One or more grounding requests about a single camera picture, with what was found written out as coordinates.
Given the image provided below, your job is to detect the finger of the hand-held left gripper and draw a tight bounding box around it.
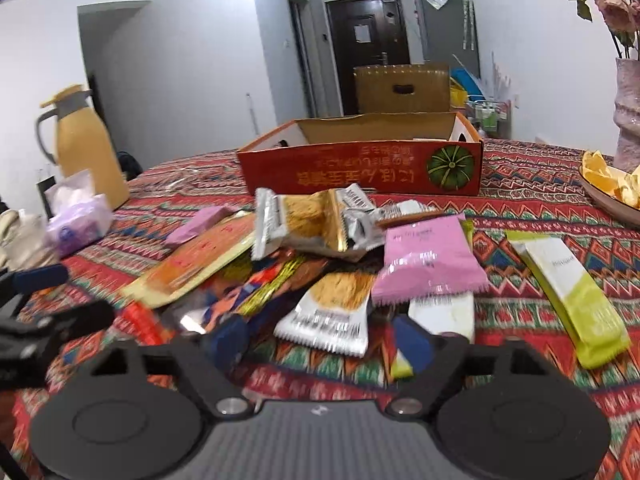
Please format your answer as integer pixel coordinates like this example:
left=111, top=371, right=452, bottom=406
left=0, top=301, right=117, bottom=347
left=0, top=263, right=70, bottom=302

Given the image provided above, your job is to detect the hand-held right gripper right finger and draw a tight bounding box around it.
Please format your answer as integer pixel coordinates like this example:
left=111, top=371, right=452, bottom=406
left=385, top=316, right=553, bottom=419

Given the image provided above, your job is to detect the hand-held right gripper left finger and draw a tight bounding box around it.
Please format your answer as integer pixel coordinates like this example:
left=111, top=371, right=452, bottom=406
left=89, top=316, right=252, bottom=419

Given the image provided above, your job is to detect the yellow green packet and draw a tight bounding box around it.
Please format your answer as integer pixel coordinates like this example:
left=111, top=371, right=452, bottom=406
left=390, top=345, right=417, bottom=381

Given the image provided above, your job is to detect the blue orange printed packet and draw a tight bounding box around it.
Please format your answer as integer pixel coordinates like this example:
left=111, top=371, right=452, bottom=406
left=200, top=260, right=281, bottom=333

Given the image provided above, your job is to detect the plain white snack packet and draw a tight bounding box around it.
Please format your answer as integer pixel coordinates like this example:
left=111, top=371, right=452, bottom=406
left=407, top=292, right=476, bottom=346

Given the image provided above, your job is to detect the red snack packet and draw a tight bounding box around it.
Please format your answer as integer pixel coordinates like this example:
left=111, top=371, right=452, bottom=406
left=120, top=302, right=162, bottom=347

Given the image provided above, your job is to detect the yellow striped foil packet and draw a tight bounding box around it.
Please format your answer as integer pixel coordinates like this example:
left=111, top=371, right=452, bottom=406
left=235, top=255, right=307, bottom=317

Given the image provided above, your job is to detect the orange biscuit stick packet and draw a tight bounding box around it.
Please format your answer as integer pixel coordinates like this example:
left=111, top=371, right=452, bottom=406
left=122, top=212, right=257, bottom=309

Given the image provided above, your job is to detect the pink snack packet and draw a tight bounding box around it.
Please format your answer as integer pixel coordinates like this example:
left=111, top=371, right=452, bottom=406
left=371, top=215, right=491, bottom=307

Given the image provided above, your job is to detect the white oat crisp packet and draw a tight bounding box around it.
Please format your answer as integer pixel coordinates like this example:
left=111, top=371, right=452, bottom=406
left=251, top=187, right=351, bottom=261
left=274, top=272, right=376, bottom=359

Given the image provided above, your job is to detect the small lilac packet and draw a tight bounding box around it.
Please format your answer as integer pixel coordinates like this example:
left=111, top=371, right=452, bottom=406
left=164, top=206, right=236, bottom=248

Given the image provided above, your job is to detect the brown white stick packet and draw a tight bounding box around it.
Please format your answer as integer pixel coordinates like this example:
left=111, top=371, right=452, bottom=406
left=372, top=199, right=451, bottom=231

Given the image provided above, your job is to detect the silver white snack packet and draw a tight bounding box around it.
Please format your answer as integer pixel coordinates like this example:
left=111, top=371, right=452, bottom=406
left=334, top=183, right=389, bottom=253

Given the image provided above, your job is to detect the green white snack packet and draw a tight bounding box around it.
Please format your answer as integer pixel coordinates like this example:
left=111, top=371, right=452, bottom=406
left=505, top=230, right=632, bottom=371

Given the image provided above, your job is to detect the orange cardboard box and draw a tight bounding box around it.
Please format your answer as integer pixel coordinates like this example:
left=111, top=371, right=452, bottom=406
left=236, top=110, right=485, bottom=197

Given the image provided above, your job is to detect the white cloth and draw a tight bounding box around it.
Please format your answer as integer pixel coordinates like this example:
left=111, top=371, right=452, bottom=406
left=0, top=209, right=57, bottom=272

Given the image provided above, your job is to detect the purple tissue pack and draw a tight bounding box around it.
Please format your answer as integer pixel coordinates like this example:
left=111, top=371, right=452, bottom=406
left=45, top=170, right=115, bottom=259

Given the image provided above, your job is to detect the black paper bag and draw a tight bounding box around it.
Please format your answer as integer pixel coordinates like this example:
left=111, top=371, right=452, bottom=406
left=36, top=165, right=56, bottom=218

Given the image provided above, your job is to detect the yellow thermos jug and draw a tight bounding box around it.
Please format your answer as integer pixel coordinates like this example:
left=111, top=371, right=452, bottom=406
left=35, top=85, right=131, bottom=211

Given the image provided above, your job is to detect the dark jacket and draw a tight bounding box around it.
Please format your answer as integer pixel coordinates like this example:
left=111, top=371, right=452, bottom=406
left=116, top=151, right=144, bottom=181

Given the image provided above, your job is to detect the white mop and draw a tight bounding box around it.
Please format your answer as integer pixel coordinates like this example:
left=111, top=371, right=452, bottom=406
left=245, top=92, right=259, bottom=137

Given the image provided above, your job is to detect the brown plate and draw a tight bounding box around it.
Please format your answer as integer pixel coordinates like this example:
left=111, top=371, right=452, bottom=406
left=579, top=162, right=640, bottom=228

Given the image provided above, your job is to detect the metal storage trolley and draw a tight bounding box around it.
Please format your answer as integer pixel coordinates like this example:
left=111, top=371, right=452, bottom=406
left=465, top=100, right=512, bottom=139

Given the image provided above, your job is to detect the pile of orange slices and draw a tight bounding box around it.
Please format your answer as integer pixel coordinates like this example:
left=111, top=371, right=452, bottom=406
left=581, top=150, right=640, bottom=208

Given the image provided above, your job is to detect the blue bag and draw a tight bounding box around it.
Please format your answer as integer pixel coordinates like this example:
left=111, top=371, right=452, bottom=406
left=450, top=67, right=483, bottom=100

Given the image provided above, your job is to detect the grey interior door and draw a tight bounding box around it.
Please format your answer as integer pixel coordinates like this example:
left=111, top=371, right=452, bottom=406
left=286, top=0, right=322, bottom=117

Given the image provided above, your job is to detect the dark brown door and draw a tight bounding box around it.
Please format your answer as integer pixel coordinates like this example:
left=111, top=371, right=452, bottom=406
left=325, top=0, right=411, bottom=116

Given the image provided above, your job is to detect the grey fridge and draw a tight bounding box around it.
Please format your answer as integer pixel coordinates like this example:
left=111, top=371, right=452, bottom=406
left=414, top=0, right=481, bottom=81

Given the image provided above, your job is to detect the pink ribbed vase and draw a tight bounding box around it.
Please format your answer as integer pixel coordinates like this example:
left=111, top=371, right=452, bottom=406
left=614, top=57, right=640, bottom=173

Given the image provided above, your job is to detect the white umbrella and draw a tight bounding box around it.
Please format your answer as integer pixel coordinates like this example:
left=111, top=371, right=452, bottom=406
left=460, top=0, right=477, bottom=52

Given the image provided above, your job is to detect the dried rose bouquet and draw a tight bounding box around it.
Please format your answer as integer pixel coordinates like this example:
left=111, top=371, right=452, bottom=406
left=554, top=0, right=640, bottom=60

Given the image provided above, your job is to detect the purple wall decoration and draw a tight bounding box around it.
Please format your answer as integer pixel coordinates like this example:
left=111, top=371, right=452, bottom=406
left=490, top=52, right=514, bottom=96

